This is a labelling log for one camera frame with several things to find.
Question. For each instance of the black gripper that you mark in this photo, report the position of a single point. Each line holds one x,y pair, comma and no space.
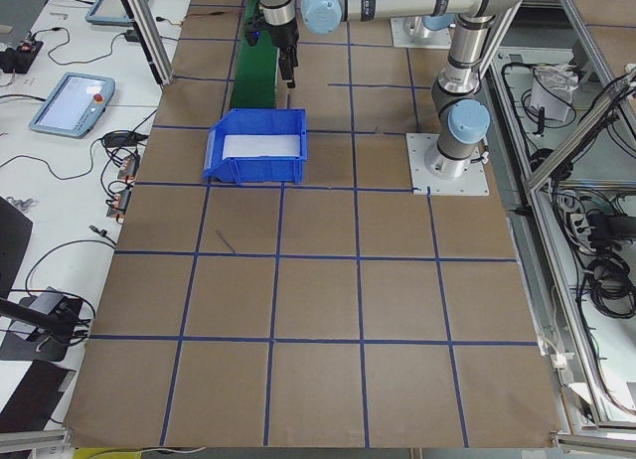
283,35

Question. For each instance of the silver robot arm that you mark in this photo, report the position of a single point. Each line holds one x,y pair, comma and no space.
464,121

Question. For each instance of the green conveyor belt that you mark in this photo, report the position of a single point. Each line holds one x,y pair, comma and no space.
256,71

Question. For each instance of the blue left plastic bin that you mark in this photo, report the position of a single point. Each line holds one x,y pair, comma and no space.
256,169

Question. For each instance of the white foam pad left bin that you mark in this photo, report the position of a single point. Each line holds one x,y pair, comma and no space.
249,145

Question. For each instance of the far teach pendant tablet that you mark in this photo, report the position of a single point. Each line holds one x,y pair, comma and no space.
108,13

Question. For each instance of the teach pendant tablet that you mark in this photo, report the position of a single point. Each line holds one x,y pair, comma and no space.
74,106
108,13

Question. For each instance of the near teach pendant tablet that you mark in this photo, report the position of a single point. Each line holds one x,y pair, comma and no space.
74,106

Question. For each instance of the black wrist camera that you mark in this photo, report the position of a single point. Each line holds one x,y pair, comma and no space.
252,29

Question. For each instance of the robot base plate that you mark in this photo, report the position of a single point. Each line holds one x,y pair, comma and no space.
434,175
425,32

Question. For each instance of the aluminium frame post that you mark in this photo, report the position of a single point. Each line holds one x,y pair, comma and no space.
139,13

